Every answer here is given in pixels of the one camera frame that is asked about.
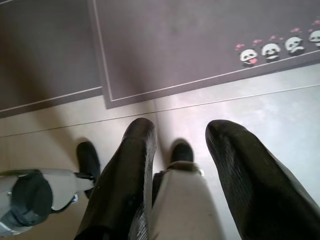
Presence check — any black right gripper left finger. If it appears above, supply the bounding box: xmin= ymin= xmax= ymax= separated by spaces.
xmin=74 ymin=117 xmax=158 ymax=240

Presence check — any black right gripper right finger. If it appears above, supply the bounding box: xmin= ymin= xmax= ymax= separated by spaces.
xmin=204 ymin=119 xmax=320 ymax=240

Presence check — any robot left leg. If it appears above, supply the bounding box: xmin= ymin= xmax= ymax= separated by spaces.
xmin=0 ymin=141 xmax=101 ymax=228

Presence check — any robot leg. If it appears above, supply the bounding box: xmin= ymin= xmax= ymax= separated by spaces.
xmin=0 ymin=141 xmax=101 ymax=228
xmin=149 ymin=140 xmax=237 ymax=240

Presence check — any robot right leg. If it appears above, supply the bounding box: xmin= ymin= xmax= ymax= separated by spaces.
xmin=149 ymin=140 xmax=237 ymax=240

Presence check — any grey panda print floor mat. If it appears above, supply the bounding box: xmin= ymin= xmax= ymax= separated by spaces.
xmin=87 ymin=0 xmax=320 ymax=110

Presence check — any plain grey floor mat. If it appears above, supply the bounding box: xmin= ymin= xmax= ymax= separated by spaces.
xmin=0 ymin=0 xmax=104 ymax=119

